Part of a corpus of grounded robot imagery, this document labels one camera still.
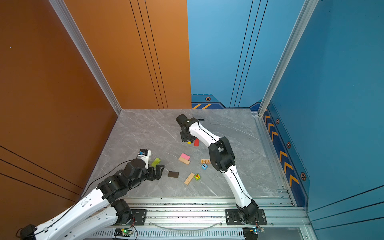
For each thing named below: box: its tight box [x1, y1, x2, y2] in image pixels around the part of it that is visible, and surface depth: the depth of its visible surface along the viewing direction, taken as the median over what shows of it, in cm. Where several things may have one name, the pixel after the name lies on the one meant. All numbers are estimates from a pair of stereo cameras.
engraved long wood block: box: [184, 172, 195, 186], surface depth 87 cm
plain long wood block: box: [178, 156, 190, 165], surface depth 94 cm
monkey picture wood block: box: [200, 159, 211, 164], surface depth 93 cm
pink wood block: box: [180, 153, 191, 161], surface depth 96 cm
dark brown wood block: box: [168, 171, 180, 178], surface depth 89 cm
